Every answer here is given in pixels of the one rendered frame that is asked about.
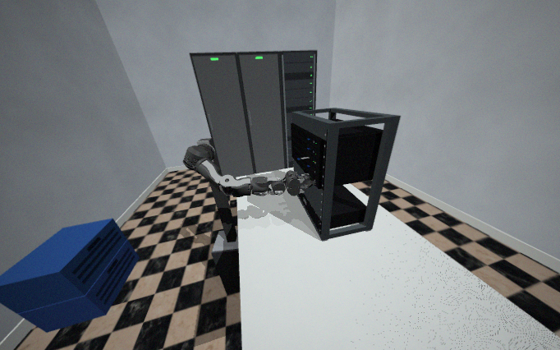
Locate black server rack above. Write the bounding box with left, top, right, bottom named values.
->
left=291, top=108, right=401, bottom=242

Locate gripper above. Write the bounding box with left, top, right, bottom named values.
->
left=282, top=170, right=316, bottom=196

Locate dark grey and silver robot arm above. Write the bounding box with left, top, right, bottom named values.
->
left=183, top=140, right=286, bottom=197

